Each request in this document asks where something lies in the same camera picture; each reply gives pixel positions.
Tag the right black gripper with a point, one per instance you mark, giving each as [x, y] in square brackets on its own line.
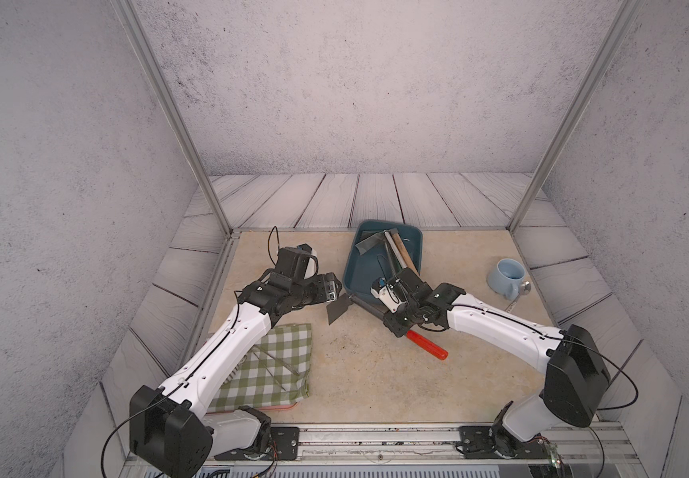
[393, 327]

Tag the right aluminium frame post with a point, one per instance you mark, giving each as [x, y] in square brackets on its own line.
[608, 48]

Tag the light blue mug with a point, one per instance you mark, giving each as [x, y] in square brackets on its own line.
[508, 279]

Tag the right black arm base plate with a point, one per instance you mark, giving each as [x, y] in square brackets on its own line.
[486, 442]

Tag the green hoe red grip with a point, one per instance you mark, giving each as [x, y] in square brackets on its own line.
[389, 257]

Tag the teal plastic storage box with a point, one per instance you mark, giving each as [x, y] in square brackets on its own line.
[362, 269]

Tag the left aluminium frame post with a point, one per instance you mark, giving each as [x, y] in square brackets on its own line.
[136, 34]

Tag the aluminium frame post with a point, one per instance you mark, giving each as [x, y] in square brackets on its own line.
[608, 48]
[136, 34]

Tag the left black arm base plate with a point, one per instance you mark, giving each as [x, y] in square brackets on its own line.
[273, 442]

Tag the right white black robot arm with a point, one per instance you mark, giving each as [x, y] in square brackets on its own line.
[576, 377]

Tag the green white checkered cloth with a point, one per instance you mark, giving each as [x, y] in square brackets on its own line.
[274, 373]

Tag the chrome hoe blue grip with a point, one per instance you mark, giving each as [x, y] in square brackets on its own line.
[397, 254]

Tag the wooden handle hoe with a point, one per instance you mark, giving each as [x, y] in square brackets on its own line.
[398, 246]

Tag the grey hoe red grip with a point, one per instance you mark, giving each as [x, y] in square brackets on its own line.
[339, 307]
[370, 242]

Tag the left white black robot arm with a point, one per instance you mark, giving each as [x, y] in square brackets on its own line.
[166, 428]

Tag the aluminium front rail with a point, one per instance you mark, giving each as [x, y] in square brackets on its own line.
[430, 450]

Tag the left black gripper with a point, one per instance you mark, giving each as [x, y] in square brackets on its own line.
[319, 280]

